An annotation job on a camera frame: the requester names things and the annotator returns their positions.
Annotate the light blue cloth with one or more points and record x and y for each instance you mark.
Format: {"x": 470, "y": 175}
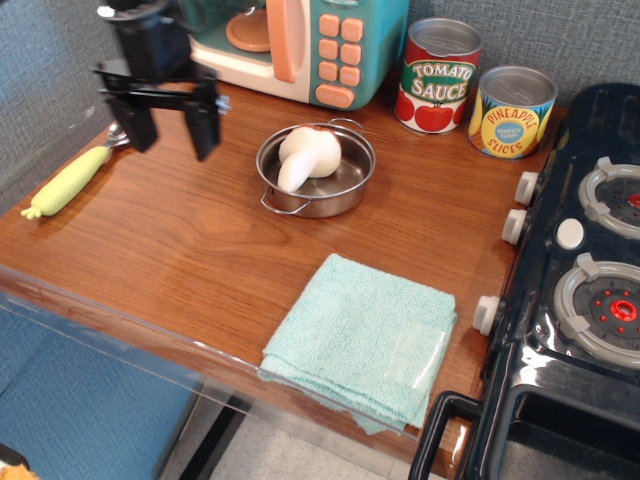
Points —
{"x": 364, "y": 341}

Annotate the small steel pan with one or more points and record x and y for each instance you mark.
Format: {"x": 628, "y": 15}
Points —
{"x": 320, "y": 197}

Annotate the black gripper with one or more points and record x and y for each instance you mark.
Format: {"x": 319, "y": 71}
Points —
{"x": 154, "y": 42}

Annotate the orange object at corner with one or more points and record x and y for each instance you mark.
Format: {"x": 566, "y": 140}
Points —
{"x": 14, "y": 466}

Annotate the white toy mushroom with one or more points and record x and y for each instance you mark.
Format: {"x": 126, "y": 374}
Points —
{"x": 307, "y": 152}

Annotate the clear acrylic barrier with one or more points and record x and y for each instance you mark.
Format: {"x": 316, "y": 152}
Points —
{"x": 172, "y": 266}

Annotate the black toy stove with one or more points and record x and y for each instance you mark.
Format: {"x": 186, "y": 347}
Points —
{"x": 561, "y": 375}

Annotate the pineapple slices can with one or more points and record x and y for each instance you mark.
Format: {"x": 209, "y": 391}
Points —
{"x": 512, "y": 109}

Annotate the tomato sauce can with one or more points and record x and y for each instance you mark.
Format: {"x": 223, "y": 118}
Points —
{"x": 440, "y": 63}

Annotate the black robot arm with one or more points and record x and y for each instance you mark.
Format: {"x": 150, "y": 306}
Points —
{"x": 179, "y": 96}

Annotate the spoon with yellow-green handle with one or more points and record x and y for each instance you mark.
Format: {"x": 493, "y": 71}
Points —
{"x": 72, "y": 179}

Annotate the teal toy microwave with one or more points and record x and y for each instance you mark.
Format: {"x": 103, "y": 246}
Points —
{"x": 333, "y": 54}

